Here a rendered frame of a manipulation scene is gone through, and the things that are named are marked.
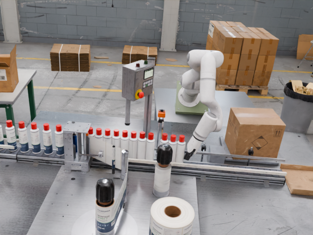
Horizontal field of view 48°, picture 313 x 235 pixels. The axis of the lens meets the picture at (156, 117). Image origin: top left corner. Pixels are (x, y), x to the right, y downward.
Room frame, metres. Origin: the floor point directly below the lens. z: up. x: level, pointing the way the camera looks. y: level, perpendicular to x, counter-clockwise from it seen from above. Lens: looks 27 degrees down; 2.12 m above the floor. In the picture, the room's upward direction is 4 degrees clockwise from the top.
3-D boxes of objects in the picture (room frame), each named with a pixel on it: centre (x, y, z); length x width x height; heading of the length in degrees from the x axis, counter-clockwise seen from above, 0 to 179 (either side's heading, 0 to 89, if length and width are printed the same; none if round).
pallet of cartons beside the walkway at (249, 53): (5.68, -1.26, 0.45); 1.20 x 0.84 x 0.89; 7
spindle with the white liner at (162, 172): (1.51, -0.06, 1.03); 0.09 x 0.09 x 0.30
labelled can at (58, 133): (1.80, 0.58, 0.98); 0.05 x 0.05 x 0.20
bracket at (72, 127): (1.70, 0.44, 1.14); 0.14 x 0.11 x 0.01; 89
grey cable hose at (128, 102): (1.89, 0.18, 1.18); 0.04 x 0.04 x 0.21
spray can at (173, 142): (1.78, -0.11, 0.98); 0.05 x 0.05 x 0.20
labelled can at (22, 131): (1.80, 0.80, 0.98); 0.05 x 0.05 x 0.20
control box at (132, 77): (1.88, 0.12, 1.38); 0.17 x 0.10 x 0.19; 144
